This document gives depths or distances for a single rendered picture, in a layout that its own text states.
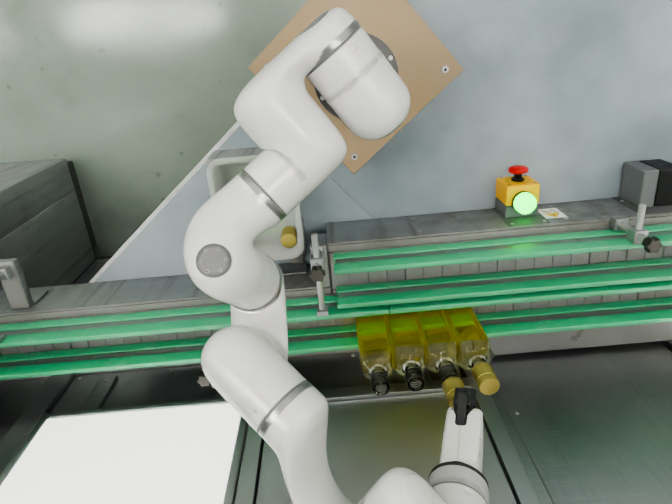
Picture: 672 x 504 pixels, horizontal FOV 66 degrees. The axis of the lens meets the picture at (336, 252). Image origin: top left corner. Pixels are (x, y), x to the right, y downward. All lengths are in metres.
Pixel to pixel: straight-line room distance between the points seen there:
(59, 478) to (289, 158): 0.70
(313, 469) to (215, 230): 0.31
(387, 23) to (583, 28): 0.40
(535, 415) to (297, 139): 0.71
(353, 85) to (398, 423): 0.61
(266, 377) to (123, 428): 0.55
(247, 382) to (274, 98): 0.34
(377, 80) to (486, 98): 0.48
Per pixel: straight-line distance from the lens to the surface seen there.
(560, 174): 1.23
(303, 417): 0.61
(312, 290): 1.07
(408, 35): 1.00
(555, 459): 1.03
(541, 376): 1.20
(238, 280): 0.64
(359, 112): 0.69
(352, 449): 0.96
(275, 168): 0.67
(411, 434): 0.99
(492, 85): 1.14
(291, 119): 0.66
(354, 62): 0.68
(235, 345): 0.63
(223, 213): 0.65
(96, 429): 1.15
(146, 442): 1.07
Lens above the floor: 1.83
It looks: 66 degrees down
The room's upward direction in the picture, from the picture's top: 176 degrees clockwise
